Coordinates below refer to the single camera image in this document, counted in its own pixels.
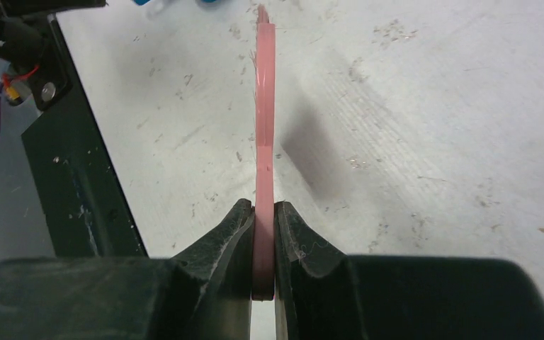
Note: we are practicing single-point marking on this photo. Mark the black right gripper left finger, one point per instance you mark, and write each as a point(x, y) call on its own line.
point(204, 292)

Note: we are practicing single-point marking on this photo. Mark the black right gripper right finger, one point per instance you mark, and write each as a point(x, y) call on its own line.
point(323, 293)

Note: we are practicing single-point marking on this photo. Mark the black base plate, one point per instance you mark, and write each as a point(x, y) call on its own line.
point(85, 209)

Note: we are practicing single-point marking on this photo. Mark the pink hand brush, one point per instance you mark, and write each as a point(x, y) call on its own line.
point(263, 262)

